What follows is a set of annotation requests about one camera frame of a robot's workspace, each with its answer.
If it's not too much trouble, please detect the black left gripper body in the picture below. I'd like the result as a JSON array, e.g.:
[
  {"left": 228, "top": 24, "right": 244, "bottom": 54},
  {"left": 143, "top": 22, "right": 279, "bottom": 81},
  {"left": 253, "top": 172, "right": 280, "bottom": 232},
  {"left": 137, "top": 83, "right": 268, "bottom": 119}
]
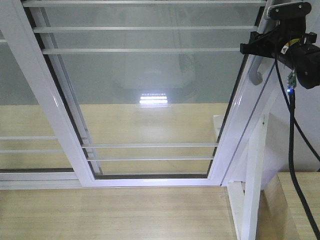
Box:
[{"left": 240, "top": 18, "right": 320, "bottom": 89}]

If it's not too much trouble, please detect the grey door handle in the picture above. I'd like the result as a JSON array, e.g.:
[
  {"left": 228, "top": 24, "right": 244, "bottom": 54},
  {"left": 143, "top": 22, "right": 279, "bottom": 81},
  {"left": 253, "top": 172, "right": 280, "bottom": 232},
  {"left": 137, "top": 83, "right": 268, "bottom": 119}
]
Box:
[{"left": 248, "top": 56, "right": 263, "bottom": 86}]

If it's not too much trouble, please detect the white framed sliding glass door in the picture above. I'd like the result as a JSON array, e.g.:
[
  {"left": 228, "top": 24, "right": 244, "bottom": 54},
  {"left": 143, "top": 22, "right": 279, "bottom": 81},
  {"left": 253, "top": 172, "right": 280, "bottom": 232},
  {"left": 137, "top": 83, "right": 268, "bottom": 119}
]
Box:
[{"left": 0, "top": 0, "right": 267, "bottom": 187}]

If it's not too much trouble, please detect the white fixed glass panel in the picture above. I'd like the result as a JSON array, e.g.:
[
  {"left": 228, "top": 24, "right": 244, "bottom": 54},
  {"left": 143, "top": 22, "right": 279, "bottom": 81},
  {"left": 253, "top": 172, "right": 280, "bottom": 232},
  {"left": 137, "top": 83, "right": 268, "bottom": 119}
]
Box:
[{"left": 0, "top": 35, "right": 81, "bottom": 188}]

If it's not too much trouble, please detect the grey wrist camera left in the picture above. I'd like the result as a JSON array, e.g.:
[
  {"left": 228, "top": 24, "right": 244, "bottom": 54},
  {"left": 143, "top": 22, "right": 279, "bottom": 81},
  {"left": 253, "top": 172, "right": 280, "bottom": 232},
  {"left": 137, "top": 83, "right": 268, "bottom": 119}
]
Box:
[{"left": 265, "top": 1, "right": 312, "bottom": 20}]

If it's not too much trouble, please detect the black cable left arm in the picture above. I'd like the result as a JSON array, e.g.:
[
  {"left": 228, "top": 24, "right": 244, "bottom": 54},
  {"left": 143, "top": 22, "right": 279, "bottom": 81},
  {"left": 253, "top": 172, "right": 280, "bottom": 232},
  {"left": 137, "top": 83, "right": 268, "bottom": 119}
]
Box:
[{"left": 274, "top": 47, "right": 320, "bottom": 236}]

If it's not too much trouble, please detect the white door frame post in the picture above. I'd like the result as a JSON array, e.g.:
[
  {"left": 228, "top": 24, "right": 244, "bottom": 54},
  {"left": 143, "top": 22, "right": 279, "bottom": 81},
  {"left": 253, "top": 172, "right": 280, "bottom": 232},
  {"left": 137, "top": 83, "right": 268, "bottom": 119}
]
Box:
[{"left": 219, "top": 49, "right": 281, "bottom": 240}]

